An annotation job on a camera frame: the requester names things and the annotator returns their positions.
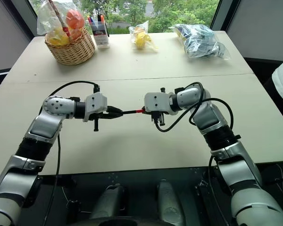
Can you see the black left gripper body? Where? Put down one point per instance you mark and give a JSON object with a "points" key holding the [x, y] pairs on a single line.
{"points": [[103, 115]]}

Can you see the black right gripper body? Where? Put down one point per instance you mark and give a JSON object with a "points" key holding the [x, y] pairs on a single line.
{"points": [[158, 117]]}

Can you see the red marker cap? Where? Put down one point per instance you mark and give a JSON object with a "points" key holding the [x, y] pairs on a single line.
{"points": [[139, 110]]}

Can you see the black marker pen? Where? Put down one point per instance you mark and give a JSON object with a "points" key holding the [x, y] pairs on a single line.
{"points": [[129, 112]]}

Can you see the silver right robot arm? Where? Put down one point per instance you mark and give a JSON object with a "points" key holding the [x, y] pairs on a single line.
{"points": [[238, 164]]}

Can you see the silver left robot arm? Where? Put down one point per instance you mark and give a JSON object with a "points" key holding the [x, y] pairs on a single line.
{"points": [[49, 122]]}

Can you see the clear marker holder box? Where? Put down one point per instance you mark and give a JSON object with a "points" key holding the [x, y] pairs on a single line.
{"points": [[101, 35]]}

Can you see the blue capped marker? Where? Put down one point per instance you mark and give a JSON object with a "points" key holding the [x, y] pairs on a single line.
{"points": [[91, 20]]}

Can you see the red capped marker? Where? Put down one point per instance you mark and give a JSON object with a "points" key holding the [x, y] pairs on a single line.
{"points": [[102, 18]]}

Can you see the woven wicker basket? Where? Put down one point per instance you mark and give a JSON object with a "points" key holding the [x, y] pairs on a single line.
{"points": [[73, 51]]}

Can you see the clear bag of yellow items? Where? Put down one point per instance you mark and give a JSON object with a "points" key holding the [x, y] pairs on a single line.
{"points": [[141, 38]]}

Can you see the dark rounded robot leg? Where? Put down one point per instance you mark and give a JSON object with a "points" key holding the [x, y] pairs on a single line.
{"points": [[169, 202], [108, 202]]}

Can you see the clear bag of blue items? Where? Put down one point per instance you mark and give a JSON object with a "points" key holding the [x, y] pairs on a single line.
{"points": [[200, 42]]}

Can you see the clear bag of toy fruit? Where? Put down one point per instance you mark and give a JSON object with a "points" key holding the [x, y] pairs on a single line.
{"points": [[74, 18]]}

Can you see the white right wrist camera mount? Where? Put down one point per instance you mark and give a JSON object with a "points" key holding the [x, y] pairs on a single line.
{"points": [[155, 101]]}

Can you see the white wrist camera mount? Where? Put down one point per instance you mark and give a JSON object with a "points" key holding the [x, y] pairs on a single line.
{"points": [[96, 103], [155, 101]]}

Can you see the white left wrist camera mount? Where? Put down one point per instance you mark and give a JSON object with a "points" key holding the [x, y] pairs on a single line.
{"points": [[96, 103]]}

